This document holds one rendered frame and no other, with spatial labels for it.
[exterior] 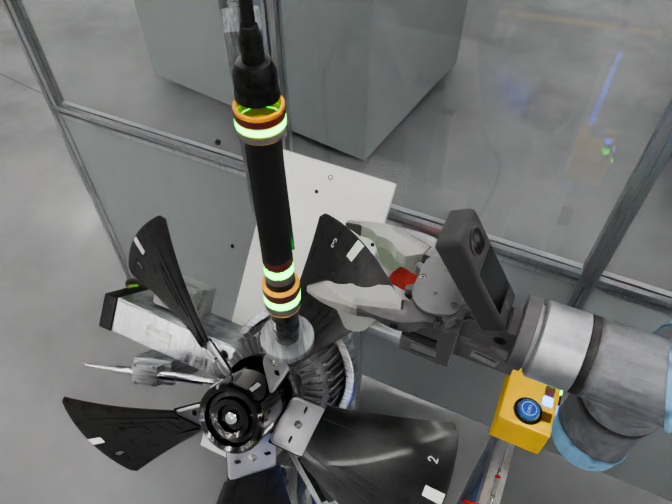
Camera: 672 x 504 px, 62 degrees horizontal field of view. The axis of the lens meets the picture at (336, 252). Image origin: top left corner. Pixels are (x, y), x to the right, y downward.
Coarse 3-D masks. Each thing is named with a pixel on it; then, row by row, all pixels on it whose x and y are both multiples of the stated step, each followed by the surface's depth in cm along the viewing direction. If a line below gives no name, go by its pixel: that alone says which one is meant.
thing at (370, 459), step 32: (352, 416) 95; (384, 416) 94; (320, 448) 92; (352, 448) 91; (384, 448) 91; (416, 448) 90; (448, 448) 90; (320, 480) 89; (352, 480) 89; (384, 480) 88; (416, 480) 88; (448, 480) 88
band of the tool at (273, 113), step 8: (280, 96) 47; (232, 104) 46; (280, 104) 48; (240, 112) 48; (248, 112) 49; (256, 112) 49; (264, 112) 49; (272, 112) 49; (280, 112) 46; (248, 120) 45; (256, 120) 45; (264, 120) 45; (248, 136) 46; (272, 136) 46
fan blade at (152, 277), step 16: (160, 224) 92; (144, 240) 97; (160, 240) 93; (144, 256) 100; (160, 256) 94; (144, 272) 103; (160, 272) 97; (176, 272) 92; (160, 288) 101; (176, 288) 94; (176, 304) 97; (192, 304) 92; (192, 320) 95
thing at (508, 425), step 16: (512, 384) 112; (528, 384) 112; (544, 384) 112; (512, 400) 109; (496, 416) 110; (512, 416) 107; (496, 432) 112; (512, 432) 109; (528, 432) 107; (544, 432) 105; (528, 448) 111
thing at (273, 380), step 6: (264, 360) 98; (264, 366) 97; (270, 366) 96; (276, 366) 94; (282, 366) 92; (270, 372) 95; (282, 372) 91; (270, 378) 94; (276, 378) 92; (282, 378) 91; (270, 384) 93; (276, 384) 91; (270, 390) 92
